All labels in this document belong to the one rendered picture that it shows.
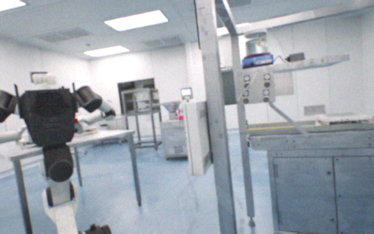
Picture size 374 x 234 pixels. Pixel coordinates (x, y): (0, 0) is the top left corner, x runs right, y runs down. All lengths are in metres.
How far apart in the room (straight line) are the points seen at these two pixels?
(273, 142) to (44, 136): 1.35
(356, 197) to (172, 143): 3.13
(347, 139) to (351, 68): 6.02
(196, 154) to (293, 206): 1.10
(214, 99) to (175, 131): 3.34
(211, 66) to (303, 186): 1.13
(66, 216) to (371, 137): 1.94
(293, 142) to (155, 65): 6.15
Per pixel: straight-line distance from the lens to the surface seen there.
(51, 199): 1.75
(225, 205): 0.94
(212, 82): 0.84
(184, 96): 4.45
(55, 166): 1.31
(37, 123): 1.33
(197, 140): 0.76
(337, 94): 7.39
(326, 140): 1.57
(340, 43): 7.53
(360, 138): 1.62
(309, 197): 1.73
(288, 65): 1.48
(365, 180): 1.75
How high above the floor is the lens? 1.11
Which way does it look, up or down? 4 degrees down
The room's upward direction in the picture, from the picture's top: 6 degrees counter-clockwise
